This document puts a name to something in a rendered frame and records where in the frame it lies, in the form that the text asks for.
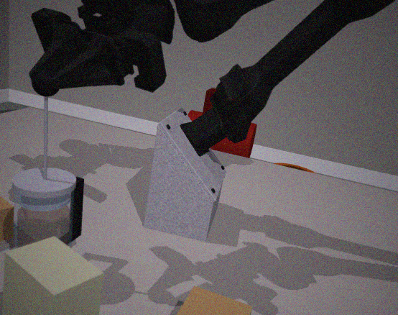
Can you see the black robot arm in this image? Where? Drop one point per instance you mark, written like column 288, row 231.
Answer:
column 241, row 93

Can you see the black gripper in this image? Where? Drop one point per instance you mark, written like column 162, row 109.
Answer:
column 97, row 55

